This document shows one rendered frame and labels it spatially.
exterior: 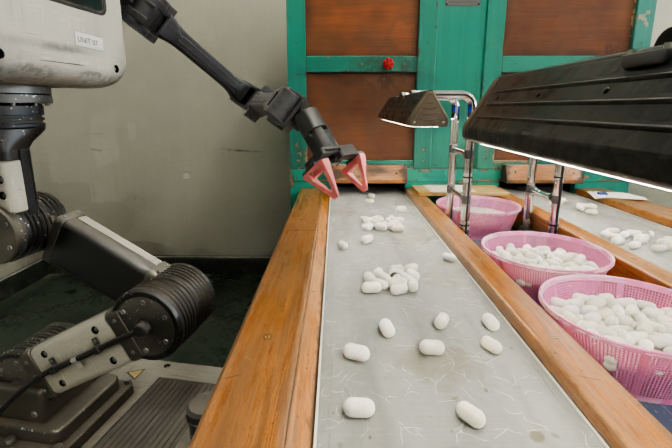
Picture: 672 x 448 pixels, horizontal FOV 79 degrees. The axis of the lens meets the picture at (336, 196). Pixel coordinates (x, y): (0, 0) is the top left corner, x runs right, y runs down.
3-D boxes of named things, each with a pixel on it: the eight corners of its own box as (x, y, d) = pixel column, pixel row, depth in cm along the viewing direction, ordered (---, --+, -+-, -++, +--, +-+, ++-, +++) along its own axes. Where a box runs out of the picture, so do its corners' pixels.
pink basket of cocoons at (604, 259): (543, 326, 77) (549, 279, 75) (455, 274, 101) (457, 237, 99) (638, 302, 86) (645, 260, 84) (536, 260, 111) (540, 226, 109)
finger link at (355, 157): (341, 202, 86) (320, 166, 88) (362, 197, 91) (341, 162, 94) (362, 185, 82) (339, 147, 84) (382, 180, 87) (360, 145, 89)
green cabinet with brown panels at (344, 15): (289, 169, 163) (283, -102, 143) (301, 153, 216) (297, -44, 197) (632, 169, 163) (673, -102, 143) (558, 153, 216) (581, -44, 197)
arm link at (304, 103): (263, 116, 89) (286, 84, 89) (280, 133, 100) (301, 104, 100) (305, 146, 86) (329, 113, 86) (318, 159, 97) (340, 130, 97)
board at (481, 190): (418, 195, 149) (419, 192, 149) (411, 188, 164) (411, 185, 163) (509, 195, 149) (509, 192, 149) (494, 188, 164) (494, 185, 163)
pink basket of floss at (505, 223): (494, 250, 119) (497, 218, 117) (418, 230, 138) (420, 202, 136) (533, 231, 136) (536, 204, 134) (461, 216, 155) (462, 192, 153)
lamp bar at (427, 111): (409, 126, 82) (410, 89, 81) (377, 118, 143) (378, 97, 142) (448, 126, 82) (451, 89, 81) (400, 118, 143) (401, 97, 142)
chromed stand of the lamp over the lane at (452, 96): (399, 261, 110) (405, 89, 101) (390, 238, 130) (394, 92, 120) (470, 261, 110) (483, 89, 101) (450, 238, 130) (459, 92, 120)
